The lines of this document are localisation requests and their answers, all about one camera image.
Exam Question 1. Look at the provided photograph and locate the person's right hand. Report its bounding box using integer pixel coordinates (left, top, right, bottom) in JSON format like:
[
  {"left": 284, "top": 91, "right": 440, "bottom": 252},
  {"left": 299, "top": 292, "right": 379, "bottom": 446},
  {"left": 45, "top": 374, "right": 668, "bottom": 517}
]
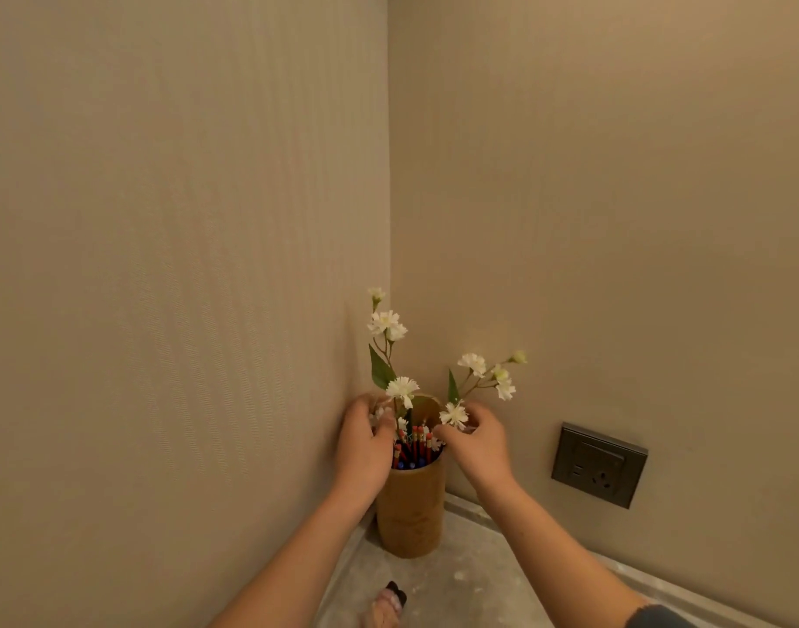
[{"left": 431, "top": 402, "right": 520, "bottom": 499}]

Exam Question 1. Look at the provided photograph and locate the person's right forearm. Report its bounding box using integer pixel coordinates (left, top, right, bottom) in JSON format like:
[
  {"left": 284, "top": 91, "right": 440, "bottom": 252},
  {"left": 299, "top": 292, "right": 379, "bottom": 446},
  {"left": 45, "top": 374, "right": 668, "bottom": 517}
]
[{"left": 476, "top": 478, "right": 658, "bottom": 628}]

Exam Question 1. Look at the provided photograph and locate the bundle of colored pencils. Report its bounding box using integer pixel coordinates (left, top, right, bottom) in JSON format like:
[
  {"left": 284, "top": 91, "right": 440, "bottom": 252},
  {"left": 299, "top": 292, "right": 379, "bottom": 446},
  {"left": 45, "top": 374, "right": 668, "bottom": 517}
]
[{"left": 391, "top": 418, "right": 444, "bottom": 471}]

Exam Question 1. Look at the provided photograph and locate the short white artificial flower stem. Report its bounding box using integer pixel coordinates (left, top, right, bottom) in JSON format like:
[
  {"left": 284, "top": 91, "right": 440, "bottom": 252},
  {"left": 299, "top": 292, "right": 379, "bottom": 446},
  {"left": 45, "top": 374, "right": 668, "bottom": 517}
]
[{"left": 438, "top": 349, "right": 529, "bottom": 432}]

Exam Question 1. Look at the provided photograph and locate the person's left forearm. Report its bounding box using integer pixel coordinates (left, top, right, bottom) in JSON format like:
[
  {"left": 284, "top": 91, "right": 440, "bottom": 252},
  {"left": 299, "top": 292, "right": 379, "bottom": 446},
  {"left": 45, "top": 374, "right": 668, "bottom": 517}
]
[{"left": 207, "top": 485, "right": 378, "bottom": 628}]

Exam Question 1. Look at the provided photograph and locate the bamboo cylinder holder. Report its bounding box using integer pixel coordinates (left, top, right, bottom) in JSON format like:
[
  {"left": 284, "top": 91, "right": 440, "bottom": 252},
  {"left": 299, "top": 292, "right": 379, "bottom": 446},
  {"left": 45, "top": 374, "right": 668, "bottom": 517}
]
[{"left": 375, "top": 393, "right": 448, "bottom": 560}]

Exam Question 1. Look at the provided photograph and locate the person's left hand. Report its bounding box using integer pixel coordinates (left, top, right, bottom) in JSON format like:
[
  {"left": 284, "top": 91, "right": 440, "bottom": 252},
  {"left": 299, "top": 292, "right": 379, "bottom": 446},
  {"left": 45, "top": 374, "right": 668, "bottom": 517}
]
[{"left": 334, "top": 393, "right": 398, "bottom": 511}]

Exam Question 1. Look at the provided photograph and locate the tall white artificial flower stem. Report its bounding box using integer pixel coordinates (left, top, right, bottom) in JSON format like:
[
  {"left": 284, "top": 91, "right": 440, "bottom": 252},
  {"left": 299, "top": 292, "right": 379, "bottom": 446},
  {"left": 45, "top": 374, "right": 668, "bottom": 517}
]
[{"left": 366, "top": 287, "right": 422, "bottom": 439}]

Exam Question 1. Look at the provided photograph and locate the dark grey wall socket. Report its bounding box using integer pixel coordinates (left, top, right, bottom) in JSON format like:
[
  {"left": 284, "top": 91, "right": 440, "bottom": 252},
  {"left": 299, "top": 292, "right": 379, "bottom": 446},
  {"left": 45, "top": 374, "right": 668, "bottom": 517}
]
[{"left": 551, "top": 422, "right": 649, "bottom": 510}]

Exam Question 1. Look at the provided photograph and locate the grey sleeve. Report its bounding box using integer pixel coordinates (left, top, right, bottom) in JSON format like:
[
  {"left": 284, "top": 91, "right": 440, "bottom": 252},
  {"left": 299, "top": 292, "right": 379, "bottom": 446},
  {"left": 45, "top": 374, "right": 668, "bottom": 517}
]
[{"left": 624, "top": 604, "right": 702, "bottom": 628}]

